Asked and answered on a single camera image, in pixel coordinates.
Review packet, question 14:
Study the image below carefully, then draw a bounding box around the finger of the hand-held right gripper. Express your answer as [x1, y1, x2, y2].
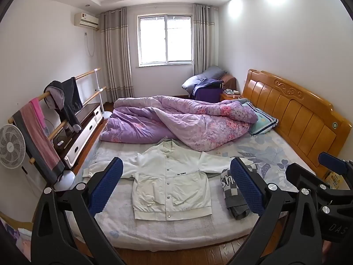
[285, 162, 331, 196]
[318, 152, 353, 189]

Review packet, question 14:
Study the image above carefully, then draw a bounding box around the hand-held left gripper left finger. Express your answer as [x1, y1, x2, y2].
[31, 157, 130, 265]

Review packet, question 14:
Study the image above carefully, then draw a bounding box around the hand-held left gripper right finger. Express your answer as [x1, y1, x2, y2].
[229, 157, 324, 265]

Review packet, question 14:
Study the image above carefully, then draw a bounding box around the white button jacket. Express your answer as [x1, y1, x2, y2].
[82, 140, 235, 221]

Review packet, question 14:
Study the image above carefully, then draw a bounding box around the grey white checkered folded cloth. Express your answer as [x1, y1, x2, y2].
[220, 161, 257, 221]

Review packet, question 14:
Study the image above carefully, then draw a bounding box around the yellow box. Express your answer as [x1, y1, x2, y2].
[324, 170, 346, 190]

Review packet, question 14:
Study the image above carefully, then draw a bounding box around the pink and grey towel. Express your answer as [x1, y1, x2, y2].
[12, 108, 66, 185]

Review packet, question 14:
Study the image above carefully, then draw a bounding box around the dark and white cabinet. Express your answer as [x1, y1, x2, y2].
[52, 103, 104, 169]

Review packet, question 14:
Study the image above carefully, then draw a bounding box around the wooden headboard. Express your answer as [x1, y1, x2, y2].
[243, 69, 345, 178]

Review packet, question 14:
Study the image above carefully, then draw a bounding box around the teal plaid pillow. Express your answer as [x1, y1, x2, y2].
[242, 102, 279, 137]

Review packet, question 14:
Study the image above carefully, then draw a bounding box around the bed with pale floral sheet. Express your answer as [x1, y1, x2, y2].
[66, 94, 317, 251]

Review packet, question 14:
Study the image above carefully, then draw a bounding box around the dark jacket with grey lining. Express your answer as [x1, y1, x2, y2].
[43, 77, 84, 133]

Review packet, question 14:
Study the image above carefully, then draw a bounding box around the wooden nightstand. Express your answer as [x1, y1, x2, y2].
[220, 88, 244, 102]

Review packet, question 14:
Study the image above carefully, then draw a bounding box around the purple floral quilt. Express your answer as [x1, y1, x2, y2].
[99, 95, 258, 152]

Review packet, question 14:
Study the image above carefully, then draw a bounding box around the white standing fan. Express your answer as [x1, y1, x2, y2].
[0, 124, 28, 178]

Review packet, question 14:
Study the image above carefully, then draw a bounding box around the dark blue purple blanket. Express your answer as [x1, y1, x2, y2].
[192, 78, 224, 102]

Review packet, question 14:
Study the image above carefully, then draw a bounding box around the brown armchair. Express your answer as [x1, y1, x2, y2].
[221, 73, 237, 90]

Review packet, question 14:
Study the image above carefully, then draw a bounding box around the wooden barre rack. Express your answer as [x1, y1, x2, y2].
[8, 68, 112, 191]

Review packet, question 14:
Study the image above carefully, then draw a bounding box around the grey blue pillow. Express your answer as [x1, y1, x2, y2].
[182, 66, 228, 91]

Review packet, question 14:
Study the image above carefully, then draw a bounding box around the grey striped curtain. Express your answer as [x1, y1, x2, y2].
[192, 3, 220, 76]
[98, 7, 135, 103]

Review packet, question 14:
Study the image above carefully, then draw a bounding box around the window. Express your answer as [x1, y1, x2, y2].
[135, 13, 194, 67]

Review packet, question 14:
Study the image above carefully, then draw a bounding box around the white air conditioner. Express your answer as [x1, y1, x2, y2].
[74, 12, 100, 29]

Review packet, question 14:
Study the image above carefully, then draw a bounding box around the white air conditioner cable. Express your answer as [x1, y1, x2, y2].
[84, 32, 98, 57]

